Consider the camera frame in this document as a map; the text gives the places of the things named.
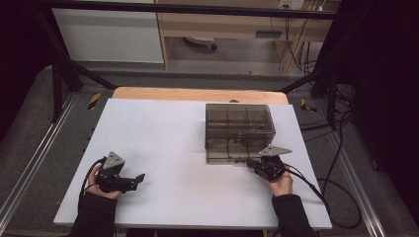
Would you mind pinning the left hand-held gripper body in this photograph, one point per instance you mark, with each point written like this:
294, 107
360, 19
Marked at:
110, 181

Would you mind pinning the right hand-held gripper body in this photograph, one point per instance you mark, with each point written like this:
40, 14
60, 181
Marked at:
273, 168

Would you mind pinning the smoky transparent drawer cabinet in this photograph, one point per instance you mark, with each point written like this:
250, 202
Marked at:
238, 121

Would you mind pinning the person's left hand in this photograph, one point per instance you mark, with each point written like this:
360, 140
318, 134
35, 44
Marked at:
95, 191

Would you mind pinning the person's right hand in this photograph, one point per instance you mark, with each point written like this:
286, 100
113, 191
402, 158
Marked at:
282, 186

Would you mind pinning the yellow black tape strip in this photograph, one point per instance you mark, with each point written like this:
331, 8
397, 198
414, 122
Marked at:
94, 100
307, 106

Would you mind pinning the dark curtain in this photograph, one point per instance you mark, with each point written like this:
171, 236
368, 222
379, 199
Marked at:
385, 98
19, 65

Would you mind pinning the white chair base with caster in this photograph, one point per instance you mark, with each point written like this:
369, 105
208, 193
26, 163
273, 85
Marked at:
199, 40

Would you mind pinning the light wooden desk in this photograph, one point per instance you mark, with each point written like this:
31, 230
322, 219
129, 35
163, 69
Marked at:
214, 24

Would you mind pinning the white cabinet panel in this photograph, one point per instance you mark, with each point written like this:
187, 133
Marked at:
108, 36

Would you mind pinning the white power strip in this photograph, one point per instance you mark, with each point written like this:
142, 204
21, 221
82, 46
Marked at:
291, 3

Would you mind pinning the aluminium floor rail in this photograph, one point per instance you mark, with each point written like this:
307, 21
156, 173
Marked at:
36, 158
359, 191

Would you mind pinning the black metal frame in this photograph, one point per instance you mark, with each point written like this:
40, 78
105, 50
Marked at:
184, 9

